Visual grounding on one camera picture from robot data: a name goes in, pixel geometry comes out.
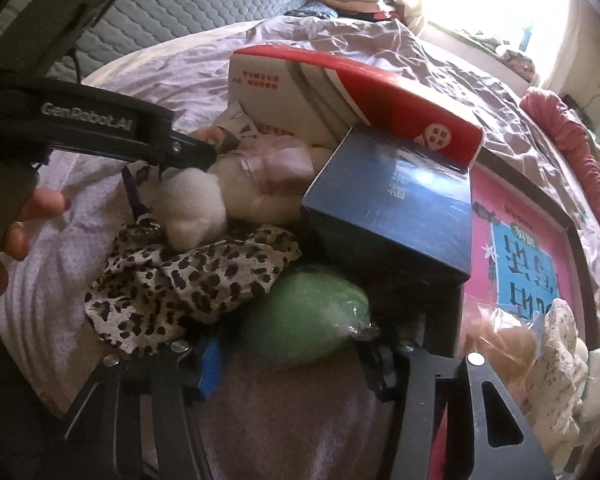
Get pink quilt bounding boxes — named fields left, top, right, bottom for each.
left=519, top=85, right=600, bottom=286

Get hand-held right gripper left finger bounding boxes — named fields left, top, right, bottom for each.
left=62, top=336, right=226, bottom=480

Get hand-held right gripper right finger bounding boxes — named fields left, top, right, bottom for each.
left=355, top=331, right=556, bottom=480

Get green soft item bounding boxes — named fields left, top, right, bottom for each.
left=240, top=265, right=376, bottom=368

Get lavender bedsheet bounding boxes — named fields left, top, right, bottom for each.
left=0, top=15, right=600, bottom=480

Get white printed paper packet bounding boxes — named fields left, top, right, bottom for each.
left=212, top=100, right=261, bottom=143

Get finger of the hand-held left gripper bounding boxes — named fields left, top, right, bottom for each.
left=140, top=127, right=241, bottom=171

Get orange soft item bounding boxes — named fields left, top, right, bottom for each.
left=462, top=307, right=543, bottom=391

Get person's left hand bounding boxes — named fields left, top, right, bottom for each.
left=0, top=185, right=73, bottom=301

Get clothes on windowsill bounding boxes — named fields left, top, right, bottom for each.
left=455, top=27, right=538, bottom=83

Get red and white box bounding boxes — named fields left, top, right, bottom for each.
left=227, top=44, right=486, bottom=171

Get blue strap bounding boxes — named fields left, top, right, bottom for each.
left=121, top=164, right=153, bottom=226

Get pink box with black frame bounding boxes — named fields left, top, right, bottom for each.
left=425, top=147, right=600, bottom=480

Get leopard print cloth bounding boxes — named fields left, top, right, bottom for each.
left=84, top=222, right=303, bottom=358

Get dark blue box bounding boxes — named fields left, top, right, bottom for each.
left=300, top=124, right=476, bottom=288

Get white fluffy plush ball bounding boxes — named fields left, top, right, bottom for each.
left=150, top=162, right=231, bottom=251

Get grey quilted headboard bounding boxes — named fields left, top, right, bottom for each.
left=0, top=0, right=321, bottom=91

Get white floral cloth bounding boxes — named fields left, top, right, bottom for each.
left=522, top=297, right=593, bottom=468

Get pink plush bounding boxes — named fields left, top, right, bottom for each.
left=215, top=137, right=326, bottom=226

